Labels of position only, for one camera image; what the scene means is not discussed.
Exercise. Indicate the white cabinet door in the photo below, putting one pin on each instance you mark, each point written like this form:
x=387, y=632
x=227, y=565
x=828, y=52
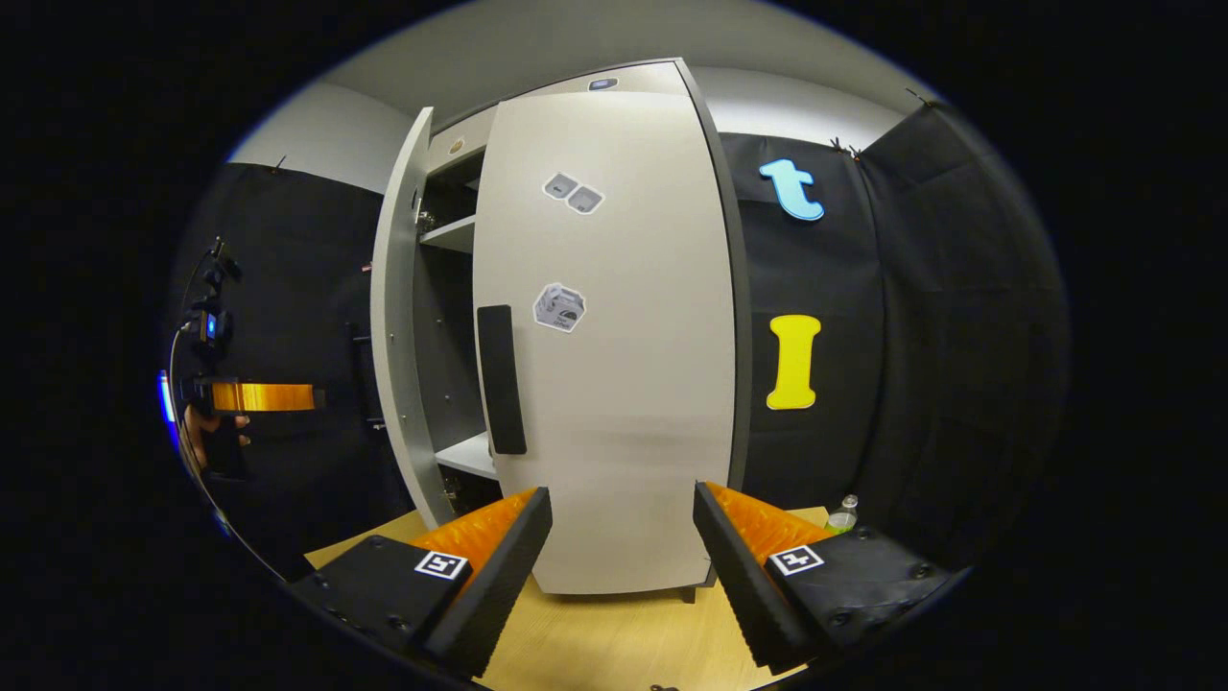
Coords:
x=393, y=336
x=633, y=403

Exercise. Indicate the grey white shoe cabinet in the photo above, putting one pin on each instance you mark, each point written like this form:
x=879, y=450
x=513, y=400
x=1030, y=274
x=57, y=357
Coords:
x=446, y=326

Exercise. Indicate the green plastic bottle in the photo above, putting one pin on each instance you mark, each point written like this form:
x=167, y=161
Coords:
x=843, y=518

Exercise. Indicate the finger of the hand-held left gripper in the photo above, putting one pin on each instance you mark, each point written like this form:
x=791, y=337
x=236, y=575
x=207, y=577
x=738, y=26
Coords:
x=259, y=397

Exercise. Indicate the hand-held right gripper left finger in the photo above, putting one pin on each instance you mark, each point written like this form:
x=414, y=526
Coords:
x=499, y=585

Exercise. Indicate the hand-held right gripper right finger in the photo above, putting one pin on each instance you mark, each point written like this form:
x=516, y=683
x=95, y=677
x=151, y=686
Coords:
x=739, y=585

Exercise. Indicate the black backdrop cloth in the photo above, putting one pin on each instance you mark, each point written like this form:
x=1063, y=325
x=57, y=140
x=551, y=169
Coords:
x=921, y=336
x=288, y=288

